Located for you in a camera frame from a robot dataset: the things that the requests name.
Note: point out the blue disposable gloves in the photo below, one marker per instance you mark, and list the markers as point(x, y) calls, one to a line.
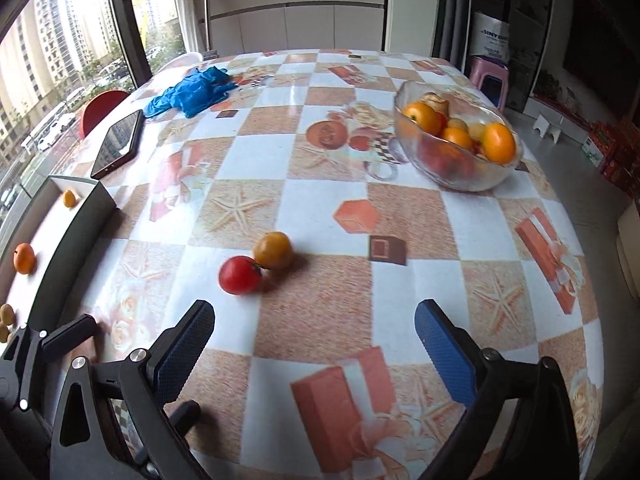
point(192, 91)

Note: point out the red fruit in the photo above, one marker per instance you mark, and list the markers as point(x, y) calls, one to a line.
point(442, 160)

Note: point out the black smartphone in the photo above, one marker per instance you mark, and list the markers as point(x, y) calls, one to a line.
point(117, 145)

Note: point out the small white stand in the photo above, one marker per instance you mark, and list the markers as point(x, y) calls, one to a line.
point(549, 126)

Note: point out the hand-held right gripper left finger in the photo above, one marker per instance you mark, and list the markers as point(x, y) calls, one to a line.
point(185, 355)

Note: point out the checkered printed tablecloth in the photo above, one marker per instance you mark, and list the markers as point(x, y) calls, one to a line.
point(325, 185)

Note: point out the clear glass bowl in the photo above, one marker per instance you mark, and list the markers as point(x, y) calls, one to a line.
point(465, 180)

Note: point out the brown round fruit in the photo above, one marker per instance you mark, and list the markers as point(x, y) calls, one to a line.
point(3, 333)
point(6, 313)

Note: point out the beige rounded furniture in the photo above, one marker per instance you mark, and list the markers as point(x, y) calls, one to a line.
point(630, 255)

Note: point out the pink plastic stool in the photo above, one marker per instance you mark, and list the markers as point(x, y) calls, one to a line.
point(489, 72)

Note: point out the white printed bag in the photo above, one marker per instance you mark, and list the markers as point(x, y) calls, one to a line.
point(492, 35)

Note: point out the pale yellow round fruit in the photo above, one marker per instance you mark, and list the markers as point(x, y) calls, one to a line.
point(476, 131)

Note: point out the orange tangerine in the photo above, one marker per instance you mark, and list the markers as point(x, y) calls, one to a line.
point(498, 143)
point(457, 138)
point(422, 118)

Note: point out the small yellow fruit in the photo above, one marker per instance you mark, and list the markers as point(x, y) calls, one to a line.
point(69, 199)

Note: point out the white plastic chair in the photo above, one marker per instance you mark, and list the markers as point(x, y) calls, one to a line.
point(180, 61)

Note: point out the red carton stack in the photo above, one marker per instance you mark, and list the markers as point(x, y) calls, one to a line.
point(620, 155)

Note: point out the red plastic chair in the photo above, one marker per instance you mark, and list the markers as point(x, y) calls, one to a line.
point(102, 107)

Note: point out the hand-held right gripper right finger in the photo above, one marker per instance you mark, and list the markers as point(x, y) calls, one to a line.
point(445, 355)

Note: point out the red tomato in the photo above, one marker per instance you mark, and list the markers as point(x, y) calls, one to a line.
point(240, 276)

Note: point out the knobbly beige fruit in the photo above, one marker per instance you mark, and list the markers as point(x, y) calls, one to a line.
point(435, 102)

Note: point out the grey tray with white inside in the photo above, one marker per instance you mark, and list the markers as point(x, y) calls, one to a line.
point(87, 220)

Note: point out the white box with green print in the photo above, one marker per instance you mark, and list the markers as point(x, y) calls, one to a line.
point(594, 151)

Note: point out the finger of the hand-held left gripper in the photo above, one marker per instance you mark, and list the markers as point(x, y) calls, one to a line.
point(70, 335)
point(184, 416)

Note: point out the dark curtain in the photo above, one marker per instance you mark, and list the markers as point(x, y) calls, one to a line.
point(452, 10)

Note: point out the orange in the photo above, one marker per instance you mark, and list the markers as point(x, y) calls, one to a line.
point(24, 258)

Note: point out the white kitchen cabinet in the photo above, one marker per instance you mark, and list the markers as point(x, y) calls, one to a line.
point(300, 20)

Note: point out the yellow tomato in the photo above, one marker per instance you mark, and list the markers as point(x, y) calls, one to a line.
point(272, 250)

